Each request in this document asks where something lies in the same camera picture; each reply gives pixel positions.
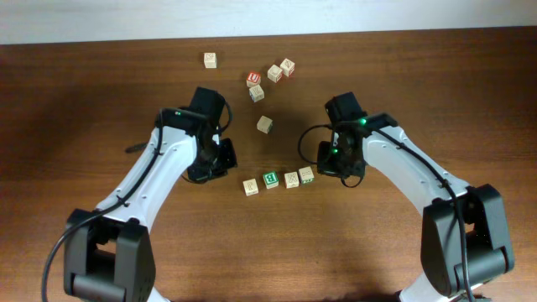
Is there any wooden block blue side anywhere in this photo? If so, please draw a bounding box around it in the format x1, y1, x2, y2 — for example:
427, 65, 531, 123
248, 85, 265, 102

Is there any plain wooden block far left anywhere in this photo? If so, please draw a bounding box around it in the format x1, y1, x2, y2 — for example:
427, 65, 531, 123
203, 53, 217, 69

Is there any wooden block red circle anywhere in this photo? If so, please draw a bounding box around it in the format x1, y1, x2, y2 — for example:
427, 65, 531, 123
267, 65, 283, 83

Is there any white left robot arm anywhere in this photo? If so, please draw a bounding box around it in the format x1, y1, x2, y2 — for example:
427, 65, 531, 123
56, 105, 237, 301

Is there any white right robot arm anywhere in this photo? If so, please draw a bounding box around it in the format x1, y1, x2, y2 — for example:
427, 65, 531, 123
318, 114, 514, 301

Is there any wooden I letter block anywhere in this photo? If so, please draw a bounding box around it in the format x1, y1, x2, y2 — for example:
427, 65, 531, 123
298, 166, 315, 185

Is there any plain wooden block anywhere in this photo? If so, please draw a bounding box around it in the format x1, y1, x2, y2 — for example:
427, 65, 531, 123
203, 53, 217, 69
257, 116, 274, 134

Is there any green B letter block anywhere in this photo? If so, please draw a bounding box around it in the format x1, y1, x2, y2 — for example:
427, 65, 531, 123
263, 171, 279, 190

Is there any plain wooden block centre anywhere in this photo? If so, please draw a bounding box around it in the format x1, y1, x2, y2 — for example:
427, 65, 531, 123
257, 116, 274, 134

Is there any red U letter block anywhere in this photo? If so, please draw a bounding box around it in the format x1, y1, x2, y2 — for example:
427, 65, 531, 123
246, 72, 262, 88

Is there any wooden block red edge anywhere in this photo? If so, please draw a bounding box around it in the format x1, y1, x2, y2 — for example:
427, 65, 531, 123
279, 58, 295, 77

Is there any wooden M letter block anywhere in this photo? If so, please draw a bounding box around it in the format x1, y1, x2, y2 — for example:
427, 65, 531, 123
284, 172, 300, 189

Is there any wooden J letter block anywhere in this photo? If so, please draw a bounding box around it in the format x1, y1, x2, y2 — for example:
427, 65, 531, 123
242, 179, 258, 196

